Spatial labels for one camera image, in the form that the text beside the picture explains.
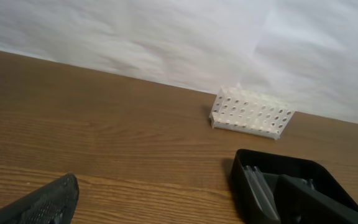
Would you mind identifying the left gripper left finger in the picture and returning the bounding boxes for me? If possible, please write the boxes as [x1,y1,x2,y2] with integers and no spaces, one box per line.
[0,173,80,224]

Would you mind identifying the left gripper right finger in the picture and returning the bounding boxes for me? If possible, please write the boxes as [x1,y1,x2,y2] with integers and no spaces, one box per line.
[275,174,358,224]

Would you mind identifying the clear test tube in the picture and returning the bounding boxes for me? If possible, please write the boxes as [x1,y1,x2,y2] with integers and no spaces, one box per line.
[243,166,269,218]
[254,166,281,220]
[249,166,275,220]

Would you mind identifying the black tray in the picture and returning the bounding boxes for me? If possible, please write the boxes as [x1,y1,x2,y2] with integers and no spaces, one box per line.
[230,148,358,224]

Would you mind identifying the white test tube rack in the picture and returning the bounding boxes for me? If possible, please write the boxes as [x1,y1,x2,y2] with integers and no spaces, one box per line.
[209,85,296,140]

